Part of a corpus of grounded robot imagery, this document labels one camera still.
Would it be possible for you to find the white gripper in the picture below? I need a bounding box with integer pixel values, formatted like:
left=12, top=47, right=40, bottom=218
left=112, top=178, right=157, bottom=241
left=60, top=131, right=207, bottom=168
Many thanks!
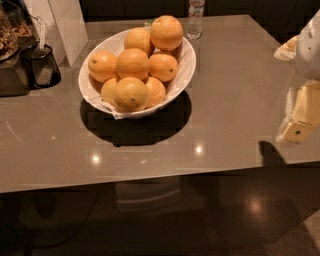
left=274, top=10, right=320, bottom=146

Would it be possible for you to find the front large orange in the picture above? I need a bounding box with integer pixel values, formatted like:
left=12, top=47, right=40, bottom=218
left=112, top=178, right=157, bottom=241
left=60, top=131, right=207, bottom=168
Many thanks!
left=113, top=77, right=149, bottom=112

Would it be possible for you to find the white oval bowl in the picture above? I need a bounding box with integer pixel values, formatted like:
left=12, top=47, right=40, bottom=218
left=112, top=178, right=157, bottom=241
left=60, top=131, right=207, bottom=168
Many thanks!
left=78, top=30, right=196, bottom=119

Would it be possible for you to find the front left small orange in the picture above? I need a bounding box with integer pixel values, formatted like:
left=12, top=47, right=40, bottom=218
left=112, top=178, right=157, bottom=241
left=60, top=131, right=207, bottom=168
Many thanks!
left=101, top=78, right=117, bottom=105

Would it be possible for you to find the clear plastic water bottle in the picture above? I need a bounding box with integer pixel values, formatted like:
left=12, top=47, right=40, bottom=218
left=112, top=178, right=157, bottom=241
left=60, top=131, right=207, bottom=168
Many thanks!
left=186, top=0, right=205, bottom=40

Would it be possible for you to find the white box panel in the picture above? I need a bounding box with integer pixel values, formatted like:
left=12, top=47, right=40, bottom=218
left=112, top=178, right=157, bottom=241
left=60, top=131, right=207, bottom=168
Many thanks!
left=48, top=0, right=88, bottom=66

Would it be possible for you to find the white tag utensil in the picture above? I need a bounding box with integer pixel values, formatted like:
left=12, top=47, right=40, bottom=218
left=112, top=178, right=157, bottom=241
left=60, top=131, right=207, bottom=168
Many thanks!
left=32, top=17, right=47, bottom=58

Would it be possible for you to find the dark metal tray stand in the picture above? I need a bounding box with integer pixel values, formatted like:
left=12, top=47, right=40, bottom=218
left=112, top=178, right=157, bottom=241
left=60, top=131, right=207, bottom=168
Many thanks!
left=0, top=52, right=33, bottom=97

